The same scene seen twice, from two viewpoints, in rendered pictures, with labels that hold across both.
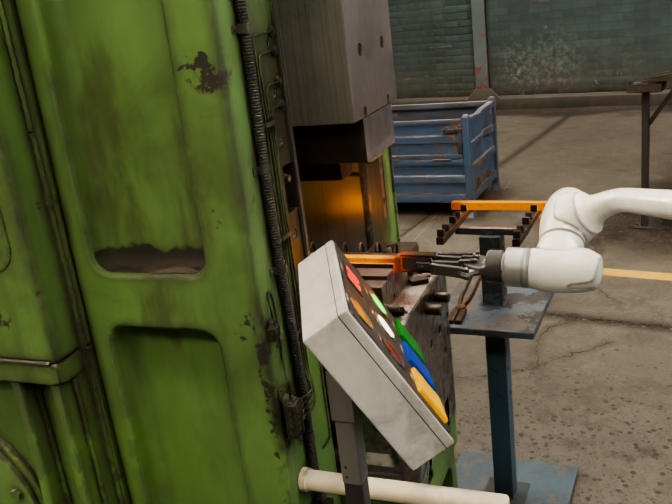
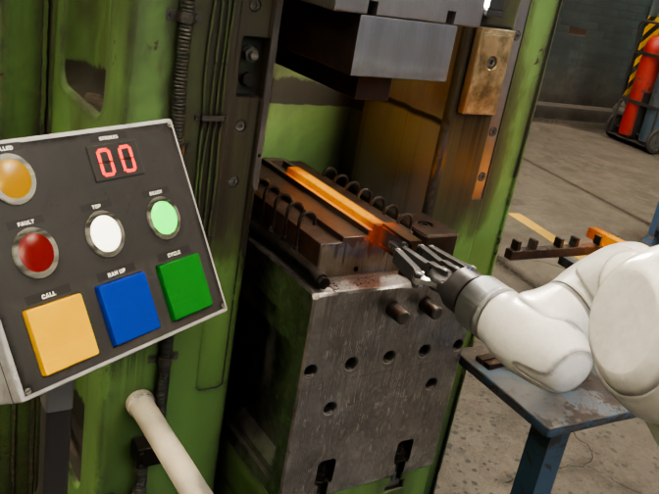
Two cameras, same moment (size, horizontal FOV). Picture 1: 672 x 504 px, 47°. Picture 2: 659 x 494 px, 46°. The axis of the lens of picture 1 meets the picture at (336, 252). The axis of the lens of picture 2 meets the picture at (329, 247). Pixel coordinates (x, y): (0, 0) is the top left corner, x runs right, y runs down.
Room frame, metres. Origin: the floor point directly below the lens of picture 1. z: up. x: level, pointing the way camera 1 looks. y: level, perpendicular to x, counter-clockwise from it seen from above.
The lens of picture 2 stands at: (0.59, -0.75, 1.46)
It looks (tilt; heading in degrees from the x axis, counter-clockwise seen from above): 21 degrees down; 31
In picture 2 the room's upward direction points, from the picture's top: 10 degrees clockwise
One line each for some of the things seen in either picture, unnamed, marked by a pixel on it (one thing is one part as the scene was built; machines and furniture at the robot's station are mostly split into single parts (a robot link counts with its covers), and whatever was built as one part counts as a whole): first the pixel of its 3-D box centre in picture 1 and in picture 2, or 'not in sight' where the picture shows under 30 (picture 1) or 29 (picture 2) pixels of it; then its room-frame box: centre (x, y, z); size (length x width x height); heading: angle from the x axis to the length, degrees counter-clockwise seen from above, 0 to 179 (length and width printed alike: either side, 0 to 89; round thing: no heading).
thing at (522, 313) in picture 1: (495, 303); (567, 376); (2.14, -0.45, 0.69); 0.40 x 0.30 x 0.02; 154
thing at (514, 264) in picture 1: (516, 267); (485, 307); (1.65, -0.40, 0.99); 0.09 x 0.06 x 0.09; 157
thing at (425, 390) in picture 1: (426, 396); (60, 333); (1.09, -0.11, 1.01); 0.07 x 0.05 x 0.07; 2
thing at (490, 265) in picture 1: (483, 265); (455, 284); (1.68, -0.33, 0.99); 0.09 x 0.08 x 0.07; 67
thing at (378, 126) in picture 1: (295, 135); (337, 26); (1.82, 0.06, 1.32); 0.42 x 0.20 x 0.10; 67
